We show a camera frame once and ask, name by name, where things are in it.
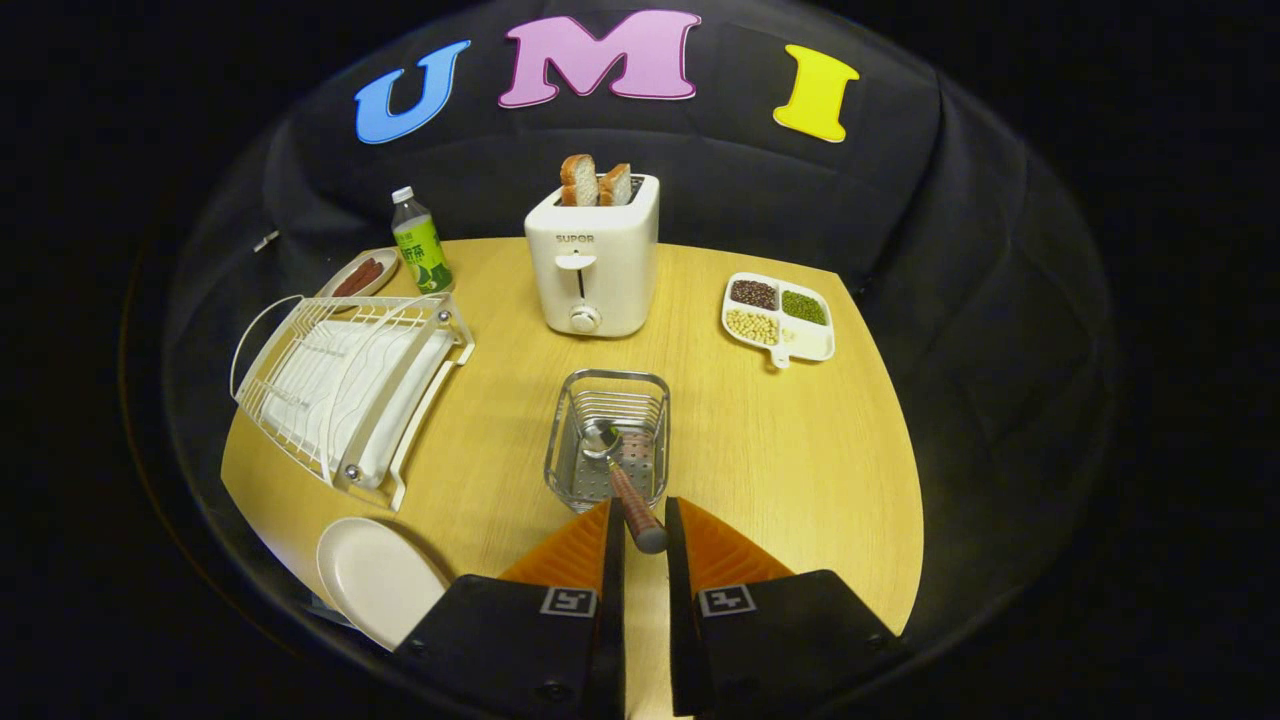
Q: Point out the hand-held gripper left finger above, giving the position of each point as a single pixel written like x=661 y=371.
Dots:
x=612 y=620

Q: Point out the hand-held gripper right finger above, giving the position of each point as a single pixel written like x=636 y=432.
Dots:
x=680 y=640

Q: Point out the white plate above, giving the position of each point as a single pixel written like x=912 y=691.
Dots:
x=375 y=580

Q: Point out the white divided dish with beans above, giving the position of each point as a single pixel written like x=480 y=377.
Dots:
x=810 y=345

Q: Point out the small grey plate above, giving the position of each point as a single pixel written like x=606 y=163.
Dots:
x=391 y=263

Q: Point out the white toaster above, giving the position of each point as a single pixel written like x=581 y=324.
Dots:
x=610 y=280

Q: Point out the green label plastic bottle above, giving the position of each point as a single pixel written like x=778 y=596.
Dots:
x=422 y=255

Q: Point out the red meat slice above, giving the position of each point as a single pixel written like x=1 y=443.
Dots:
x=370 y=268
x=348 y=285

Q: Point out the black backdrop cloth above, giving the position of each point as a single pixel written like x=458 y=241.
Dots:
x=720 y=200

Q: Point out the bread slice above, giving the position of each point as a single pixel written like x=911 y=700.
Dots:
x=578 y=180
x=615 y=186

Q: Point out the silver clip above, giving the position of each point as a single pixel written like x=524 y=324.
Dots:
x=265 y=240

